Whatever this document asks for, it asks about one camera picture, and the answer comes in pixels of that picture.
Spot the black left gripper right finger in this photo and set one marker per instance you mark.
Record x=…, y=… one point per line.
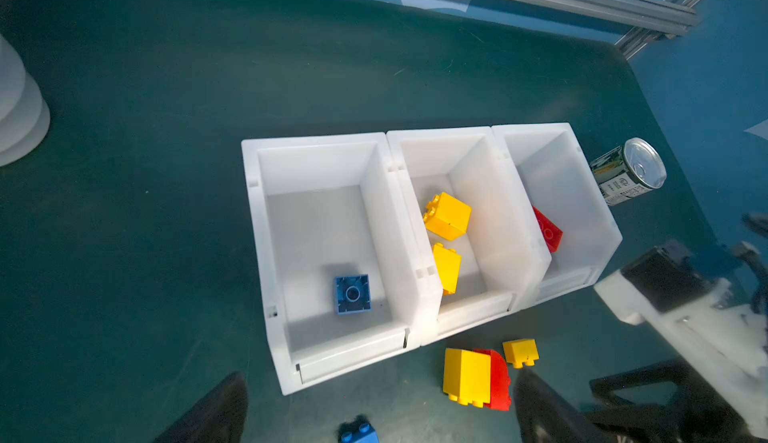
x=544, y=416

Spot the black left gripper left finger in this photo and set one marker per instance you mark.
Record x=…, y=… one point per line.
x=219, y=416

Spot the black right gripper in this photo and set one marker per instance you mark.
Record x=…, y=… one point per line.
x=694, y=413

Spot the yellow large lego brick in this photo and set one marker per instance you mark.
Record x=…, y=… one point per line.
x=467, y=377

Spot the red lego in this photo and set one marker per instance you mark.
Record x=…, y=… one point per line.
x=551, y=233
x=500, y=399

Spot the blue small lego brick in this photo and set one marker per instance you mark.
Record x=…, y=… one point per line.
x=352, y=294

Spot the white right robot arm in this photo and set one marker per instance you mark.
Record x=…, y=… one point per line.
x=712, y=309

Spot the red lego beside yellow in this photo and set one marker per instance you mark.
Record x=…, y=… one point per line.
x=500, y=399

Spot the small yellow lego brick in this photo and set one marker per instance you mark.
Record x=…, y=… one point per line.
x=520, y=353

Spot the white right sorting bin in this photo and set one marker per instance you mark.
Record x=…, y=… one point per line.
x=560, y=184

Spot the white sorting bin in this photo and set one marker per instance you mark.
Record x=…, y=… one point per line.
x=324, y=207
x=560, y=184
x=504, y=256

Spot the blue lego brick left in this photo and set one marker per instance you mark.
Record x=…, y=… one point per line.
x=357, y=432

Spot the white middle sorting bin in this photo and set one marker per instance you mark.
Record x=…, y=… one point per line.
x=504, y=256

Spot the white left sorting bin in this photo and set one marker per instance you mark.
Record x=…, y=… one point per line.
x=324, y=207

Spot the white flower pot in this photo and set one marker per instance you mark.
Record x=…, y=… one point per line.
x=25, y=116

